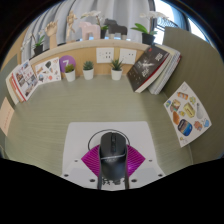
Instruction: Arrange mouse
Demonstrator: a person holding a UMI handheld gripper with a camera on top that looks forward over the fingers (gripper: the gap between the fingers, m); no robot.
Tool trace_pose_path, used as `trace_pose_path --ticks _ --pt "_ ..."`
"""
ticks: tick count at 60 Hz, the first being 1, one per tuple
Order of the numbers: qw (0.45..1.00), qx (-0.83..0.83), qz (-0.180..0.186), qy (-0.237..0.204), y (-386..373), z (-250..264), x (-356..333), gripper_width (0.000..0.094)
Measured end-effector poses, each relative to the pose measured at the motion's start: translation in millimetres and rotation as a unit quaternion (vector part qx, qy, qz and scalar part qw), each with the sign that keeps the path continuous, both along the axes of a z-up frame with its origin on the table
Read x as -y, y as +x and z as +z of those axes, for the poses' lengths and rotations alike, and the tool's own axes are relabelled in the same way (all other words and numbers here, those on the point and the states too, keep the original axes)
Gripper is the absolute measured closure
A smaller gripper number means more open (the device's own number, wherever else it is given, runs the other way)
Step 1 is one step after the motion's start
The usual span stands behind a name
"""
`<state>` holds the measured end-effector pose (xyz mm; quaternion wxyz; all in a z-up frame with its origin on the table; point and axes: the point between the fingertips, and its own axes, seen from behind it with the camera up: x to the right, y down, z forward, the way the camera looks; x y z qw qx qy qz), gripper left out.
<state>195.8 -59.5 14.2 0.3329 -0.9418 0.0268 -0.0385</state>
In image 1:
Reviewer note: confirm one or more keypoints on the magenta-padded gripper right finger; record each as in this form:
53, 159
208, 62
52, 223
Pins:
135, 158

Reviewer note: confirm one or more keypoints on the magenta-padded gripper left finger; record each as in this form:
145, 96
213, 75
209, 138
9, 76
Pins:
90, 158

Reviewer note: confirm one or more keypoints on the black computer mouse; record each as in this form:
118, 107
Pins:
112, 160

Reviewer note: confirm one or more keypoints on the white mouse pad, line drawing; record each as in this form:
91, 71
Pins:
80, 136

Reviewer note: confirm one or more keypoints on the colourful sticker sheet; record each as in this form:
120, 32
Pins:
186, 115

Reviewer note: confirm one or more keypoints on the small plant in white pot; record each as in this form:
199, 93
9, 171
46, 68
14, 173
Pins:
70, 76
116, 74
88, 74

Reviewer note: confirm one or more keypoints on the white book behind black book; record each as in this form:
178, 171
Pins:
166, 75

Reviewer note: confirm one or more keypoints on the black-cover book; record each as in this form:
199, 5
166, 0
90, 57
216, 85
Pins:
146, 68

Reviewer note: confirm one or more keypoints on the beige book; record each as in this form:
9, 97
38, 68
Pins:
6, 116

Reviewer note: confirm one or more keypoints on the purple round number sign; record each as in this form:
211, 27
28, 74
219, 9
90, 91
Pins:
66, 60

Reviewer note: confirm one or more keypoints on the red-spined photo-cover book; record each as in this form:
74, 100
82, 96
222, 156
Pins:
26, 80

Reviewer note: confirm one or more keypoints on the thick white book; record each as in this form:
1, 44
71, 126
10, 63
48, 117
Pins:
10, 88

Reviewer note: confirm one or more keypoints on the green desk partition panel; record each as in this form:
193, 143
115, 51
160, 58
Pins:
6, 71
196, 60

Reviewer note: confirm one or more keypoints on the white orchid in black pot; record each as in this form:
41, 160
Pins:
93, 14
38, 50
148, 38

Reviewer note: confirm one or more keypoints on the pink wooden horse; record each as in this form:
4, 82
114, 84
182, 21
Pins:
89, 30

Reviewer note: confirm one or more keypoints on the black wooden horse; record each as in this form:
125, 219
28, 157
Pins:
116, 28

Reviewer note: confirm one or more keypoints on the wooden hand model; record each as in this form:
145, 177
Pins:
51, 31

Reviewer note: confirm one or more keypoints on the wooden artist mannequin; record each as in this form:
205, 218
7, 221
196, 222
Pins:
71, 25

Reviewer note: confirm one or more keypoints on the grey-white curtain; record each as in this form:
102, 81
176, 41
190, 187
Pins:
123, 8

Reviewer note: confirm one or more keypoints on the white wall socket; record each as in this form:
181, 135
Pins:
105, 55
128, 56

